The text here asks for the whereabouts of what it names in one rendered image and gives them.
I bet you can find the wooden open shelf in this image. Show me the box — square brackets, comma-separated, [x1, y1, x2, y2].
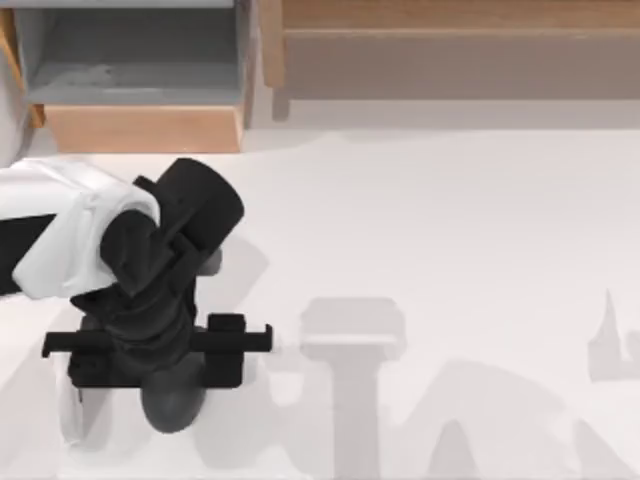
[263, 0, 640, 123]

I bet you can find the dark grey rounded object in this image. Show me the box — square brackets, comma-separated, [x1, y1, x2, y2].
[139, 357, 209, 435]

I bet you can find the pale wooden drawer front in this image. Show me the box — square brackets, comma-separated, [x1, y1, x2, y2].
[43, 104, 245, 154]

